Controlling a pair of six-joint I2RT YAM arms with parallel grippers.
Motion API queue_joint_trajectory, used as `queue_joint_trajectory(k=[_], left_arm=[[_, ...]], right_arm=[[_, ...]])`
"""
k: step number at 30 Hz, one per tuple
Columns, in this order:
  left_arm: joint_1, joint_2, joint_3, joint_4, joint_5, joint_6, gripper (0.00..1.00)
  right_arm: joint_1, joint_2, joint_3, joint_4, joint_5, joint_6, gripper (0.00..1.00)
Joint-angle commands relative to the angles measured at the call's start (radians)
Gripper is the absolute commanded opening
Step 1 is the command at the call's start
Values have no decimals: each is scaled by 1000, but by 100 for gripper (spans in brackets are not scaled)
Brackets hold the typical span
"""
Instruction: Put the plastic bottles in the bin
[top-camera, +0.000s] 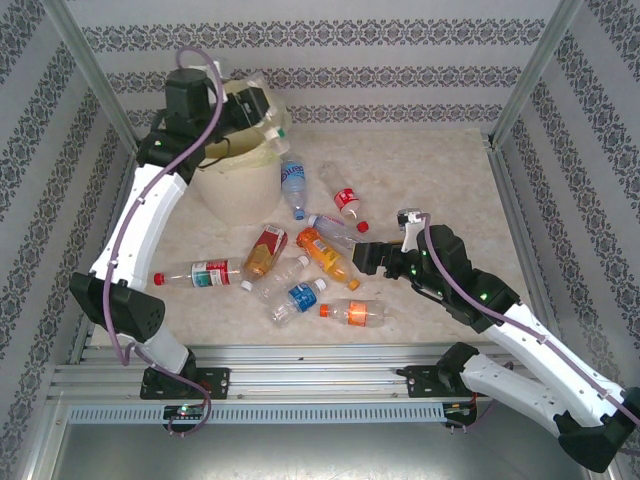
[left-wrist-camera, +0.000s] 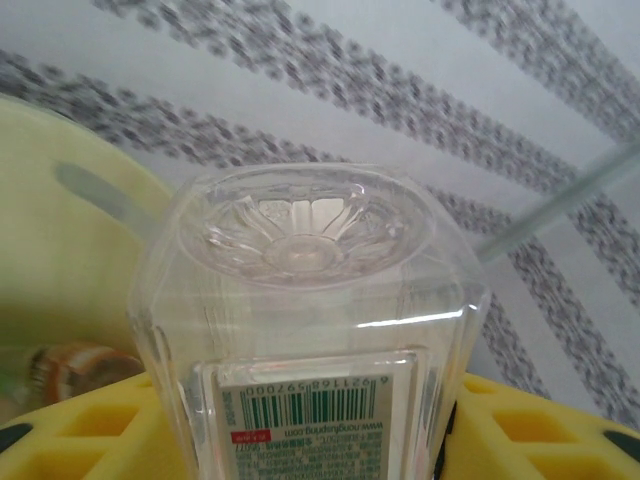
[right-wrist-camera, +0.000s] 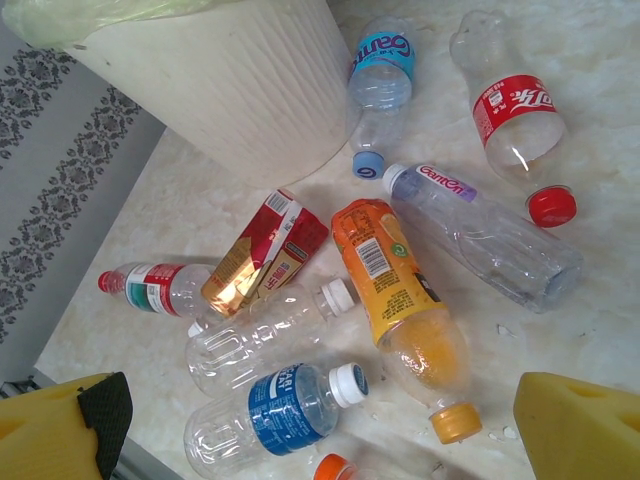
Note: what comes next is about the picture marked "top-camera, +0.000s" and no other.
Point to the red label amber drink bottle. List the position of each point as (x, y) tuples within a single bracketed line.
[(265, 250)]

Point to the blue-capped water bottle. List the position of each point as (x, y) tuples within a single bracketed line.
[(293, 180)]

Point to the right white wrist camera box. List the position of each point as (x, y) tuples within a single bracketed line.
[(412, 230)]

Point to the grey metal panel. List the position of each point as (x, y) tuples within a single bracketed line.
[(320, 450)]

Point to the left small circuit board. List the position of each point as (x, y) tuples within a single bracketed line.
[(185, 411)]

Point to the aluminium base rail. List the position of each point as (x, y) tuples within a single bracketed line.
[(320, 375)]

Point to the orange juice bottle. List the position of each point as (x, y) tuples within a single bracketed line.
[(325, 257)]

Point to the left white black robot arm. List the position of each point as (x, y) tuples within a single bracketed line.
[(140, 225)]

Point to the red label cola bottle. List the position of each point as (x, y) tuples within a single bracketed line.
[(346, 198)]

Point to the cream plastic bin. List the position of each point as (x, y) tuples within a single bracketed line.
[(240, 195)]

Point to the yellow plastic bin liner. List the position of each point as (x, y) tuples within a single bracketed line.
[(245, 147)]

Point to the aluminium frame post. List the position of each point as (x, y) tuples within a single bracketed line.
[(537, 65), (81, 50)]

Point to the orange label clear bottle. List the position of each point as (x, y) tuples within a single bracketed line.
[(357, 312)]

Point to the green-capped clear bottle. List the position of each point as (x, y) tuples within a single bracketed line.
[(276, 134)]

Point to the slim clear bottle white cap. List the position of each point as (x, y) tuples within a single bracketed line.
[(330, 225)]

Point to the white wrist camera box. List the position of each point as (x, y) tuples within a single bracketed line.
[(216, 65), (412, 230)]

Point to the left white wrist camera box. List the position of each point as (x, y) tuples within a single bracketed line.
[(216, 65)]

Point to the small circuit board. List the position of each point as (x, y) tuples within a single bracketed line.
[(185, 411), (460, 409)]

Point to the small blue label bottle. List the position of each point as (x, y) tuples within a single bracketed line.
[(302, 296)]

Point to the right small circuit board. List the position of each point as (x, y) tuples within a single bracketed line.
[(460, 409)]

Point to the red white label clear bottle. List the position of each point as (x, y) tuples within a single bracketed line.
[(215, 273)]

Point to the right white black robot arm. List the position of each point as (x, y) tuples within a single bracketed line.
[(520, 395)]

